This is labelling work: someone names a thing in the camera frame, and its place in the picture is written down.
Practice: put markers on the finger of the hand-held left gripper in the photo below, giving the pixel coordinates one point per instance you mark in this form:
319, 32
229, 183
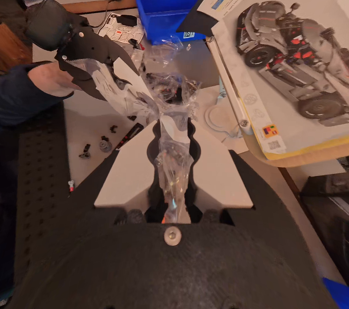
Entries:
131, 77
111, 88

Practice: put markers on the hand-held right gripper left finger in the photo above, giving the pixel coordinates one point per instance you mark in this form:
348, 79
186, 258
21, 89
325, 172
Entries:
125, 178

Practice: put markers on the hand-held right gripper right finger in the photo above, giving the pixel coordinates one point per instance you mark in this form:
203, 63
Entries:
223, 178

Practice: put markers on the clear bag of lego pieces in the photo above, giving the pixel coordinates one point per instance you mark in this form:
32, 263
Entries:
174, 167

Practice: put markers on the person's left forearm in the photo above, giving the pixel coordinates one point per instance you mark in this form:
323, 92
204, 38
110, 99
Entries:
16, 96

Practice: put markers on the grey lego gear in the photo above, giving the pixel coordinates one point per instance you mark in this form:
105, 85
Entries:
105, 145

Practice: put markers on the scattered loose lego pieces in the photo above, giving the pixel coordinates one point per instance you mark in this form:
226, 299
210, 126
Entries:
84, 152

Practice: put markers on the lego set box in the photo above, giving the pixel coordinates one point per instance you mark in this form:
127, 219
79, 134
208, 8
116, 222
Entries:
327, 205

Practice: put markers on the lego instruction booklet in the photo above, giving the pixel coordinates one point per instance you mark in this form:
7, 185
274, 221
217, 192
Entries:
286, 55

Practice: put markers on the person's left hand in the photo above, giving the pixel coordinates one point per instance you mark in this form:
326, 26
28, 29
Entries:
51, 80

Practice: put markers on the printed paper leaflets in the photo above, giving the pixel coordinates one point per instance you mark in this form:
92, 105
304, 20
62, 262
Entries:
120, 35

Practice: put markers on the small bag of black parts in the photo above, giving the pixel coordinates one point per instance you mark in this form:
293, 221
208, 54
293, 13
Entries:
169, 88

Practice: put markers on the small black box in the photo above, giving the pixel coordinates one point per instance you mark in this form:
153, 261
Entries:
126, 20

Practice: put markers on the crumpled empty clear bag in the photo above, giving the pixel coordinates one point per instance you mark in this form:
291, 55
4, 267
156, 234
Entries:
163, 50

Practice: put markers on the white book stand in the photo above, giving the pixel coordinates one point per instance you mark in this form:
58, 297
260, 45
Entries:
218, 115

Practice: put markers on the black perforated mat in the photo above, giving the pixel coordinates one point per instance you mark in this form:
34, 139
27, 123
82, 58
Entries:
41, 178

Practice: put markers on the blue bin holding plastic bags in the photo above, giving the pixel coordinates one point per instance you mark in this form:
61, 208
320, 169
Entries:
338, 292

